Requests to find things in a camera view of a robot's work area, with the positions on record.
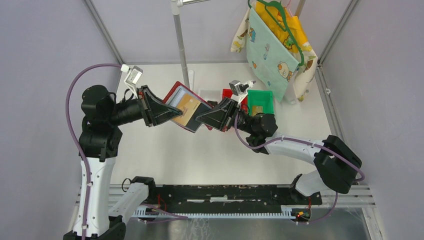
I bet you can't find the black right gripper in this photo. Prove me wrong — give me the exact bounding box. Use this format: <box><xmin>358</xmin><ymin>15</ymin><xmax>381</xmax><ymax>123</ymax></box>
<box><xmin>195</xmin><ymin>96</ymin><xmax>256</xmax><ymax>135</ymax></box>

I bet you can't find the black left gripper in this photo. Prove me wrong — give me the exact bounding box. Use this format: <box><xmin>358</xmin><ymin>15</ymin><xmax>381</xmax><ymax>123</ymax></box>
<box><xmin>107</xmin><ymin>84</ymin><xmax>183</xmax><ymax>126</ymax></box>

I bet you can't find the red leather card holder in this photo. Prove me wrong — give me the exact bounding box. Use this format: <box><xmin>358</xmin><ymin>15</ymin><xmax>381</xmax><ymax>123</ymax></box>
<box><xmin>162</xmin><ymin>81</ymin><xmax>213</xmax><ymax>133</ymax></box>

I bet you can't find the dark grey credit card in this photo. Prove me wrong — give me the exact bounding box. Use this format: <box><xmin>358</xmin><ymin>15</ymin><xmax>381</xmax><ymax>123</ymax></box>
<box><xmin>183</xmin><ymin>115</ymin><xmax>203</xmax><ymax>133</ymax></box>

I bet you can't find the gold credit card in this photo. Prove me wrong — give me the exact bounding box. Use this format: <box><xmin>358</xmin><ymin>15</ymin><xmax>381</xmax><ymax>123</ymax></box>
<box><xmin>171</xmin><ymin>93</ymin><xmax>201</xmax><ymax>126</ymax></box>

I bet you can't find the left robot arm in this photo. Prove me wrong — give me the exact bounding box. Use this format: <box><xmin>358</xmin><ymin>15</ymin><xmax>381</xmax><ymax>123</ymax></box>
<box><xmin>64</xmin><ymin>85</ymin><xmax>182</xmax><ymax>240</ymax></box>

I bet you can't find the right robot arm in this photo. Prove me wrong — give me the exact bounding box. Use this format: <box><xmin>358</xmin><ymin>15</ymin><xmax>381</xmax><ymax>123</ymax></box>
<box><xmin>196</xmin><ymin>97</ymin><xmax>365</xmax><ymax>204</ymax></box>

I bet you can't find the red plastic bin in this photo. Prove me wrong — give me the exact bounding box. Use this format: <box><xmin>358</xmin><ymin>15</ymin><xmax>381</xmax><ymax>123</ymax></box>
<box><xmin>221</xmin><ymin>88</ymin><xmax>248</xmax><ymax>112</ymax></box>

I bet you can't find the green plastic bin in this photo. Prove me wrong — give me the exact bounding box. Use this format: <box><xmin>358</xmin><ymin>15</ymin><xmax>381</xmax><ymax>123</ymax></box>
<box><xmin>247</xmin><ymin>89</ymin><xmax>274</xmax><ymax>116</ymax></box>

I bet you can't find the white stand base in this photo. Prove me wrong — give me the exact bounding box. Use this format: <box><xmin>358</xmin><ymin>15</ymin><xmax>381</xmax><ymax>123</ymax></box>
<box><xmin>188</xmin><ymin>69</ymin><xmax>195</xmax><ymax>91</ymax></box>

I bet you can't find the mint cartoon cloth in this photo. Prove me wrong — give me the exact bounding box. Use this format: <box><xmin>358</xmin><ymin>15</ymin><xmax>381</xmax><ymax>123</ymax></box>
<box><xmin>245</xmin><ymin>8</ymin><xmax>299</xmax><ymax>102</ymax></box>

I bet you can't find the cream cartoon cloth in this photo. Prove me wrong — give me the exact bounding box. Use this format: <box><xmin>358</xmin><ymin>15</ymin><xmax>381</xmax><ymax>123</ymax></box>
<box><xmin>230</xmin><ymin>10</ymin><xmax>318</xmax><ymax>103</ymax></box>

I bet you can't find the silver stand pole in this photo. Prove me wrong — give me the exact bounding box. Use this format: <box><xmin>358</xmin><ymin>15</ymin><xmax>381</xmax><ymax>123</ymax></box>
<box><xmin>170</xmin><ymin>0</ymin><xmax>190</xmax><ymax>89</ymax></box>

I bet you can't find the green clothes hanger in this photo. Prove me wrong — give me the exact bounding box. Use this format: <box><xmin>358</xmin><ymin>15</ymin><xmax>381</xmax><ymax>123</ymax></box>
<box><xmin>246</xmin><ymin>0</ymin><xmax>312</xmax><ymax>70</ymax></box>

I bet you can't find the yellow garment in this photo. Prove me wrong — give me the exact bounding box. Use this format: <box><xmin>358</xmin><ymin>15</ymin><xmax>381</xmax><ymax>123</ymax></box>
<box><xmin>254</xmin><ymin>0</ymin><xmax>313</xmax><ymax>54</ymax></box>

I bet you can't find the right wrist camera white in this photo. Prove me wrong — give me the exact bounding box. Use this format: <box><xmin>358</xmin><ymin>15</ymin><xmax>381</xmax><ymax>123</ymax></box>
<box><xmin>229</xmin><ymin>80</ymin><xmax>257</xmax><ymax>105</ymax></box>

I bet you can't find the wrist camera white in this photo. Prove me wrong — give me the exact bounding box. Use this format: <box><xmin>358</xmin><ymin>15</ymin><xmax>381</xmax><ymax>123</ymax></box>
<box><xmin>229</xmin><ymin>80</ymin><xmax>257</xmax><ymax>105</ymax></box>
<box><xmin>120</xmin><ymin>64</ymin><xmax>144</xmax><ymax>98</ymax></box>

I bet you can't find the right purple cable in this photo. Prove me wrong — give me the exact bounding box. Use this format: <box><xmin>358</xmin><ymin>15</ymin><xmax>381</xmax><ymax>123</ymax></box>
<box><xmin>234</xmin><ymin>79</ymin><xmax>366</xmax><ymax>224</ymax></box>

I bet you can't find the purple cable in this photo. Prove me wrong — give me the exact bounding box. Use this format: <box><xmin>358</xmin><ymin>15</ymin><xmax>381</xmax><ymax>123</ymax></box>
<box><xmin>64</xmin><ymin>63</ymin><xmax>188</xmax><ymax>240</ymax></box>
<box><xmin>234</xmin><ymin>79</ymin><xmax>366</xmax><ymax>224</ymax></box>

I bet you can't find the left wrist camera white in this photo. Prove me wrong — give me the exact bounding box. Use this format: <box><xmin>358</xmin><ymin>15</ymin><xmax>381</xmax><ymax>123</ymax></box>
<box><xmin>120</xmin><ymin>64</ymin><xmax>144</xmax><ymax>98</ymax></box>

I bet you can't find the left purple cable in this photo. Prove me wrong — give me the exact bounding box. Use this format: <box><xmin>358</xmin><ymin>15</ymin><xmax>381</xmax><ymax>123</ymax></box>
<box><xmin>64</xmin><ymin>63</ymin><xmax>188</xmax><ymax>240</ymax></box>

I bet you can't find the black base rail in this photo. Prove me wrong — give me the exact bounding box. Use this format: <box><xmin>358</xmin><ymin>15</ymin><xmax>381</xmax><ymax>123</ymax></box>
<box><xmin>144</xmin><ymin>184</ymin><xmax>323</xmax><ymax>214</ymax></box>

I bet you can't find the white cable duct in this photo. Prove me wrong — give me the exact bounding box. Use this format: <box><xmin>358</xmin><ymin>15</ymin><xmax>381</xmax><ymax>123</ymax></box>
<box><xmin>129</xmin><ymin>205</ymin><xmax>312</xmax><ymax>220</ymax></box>

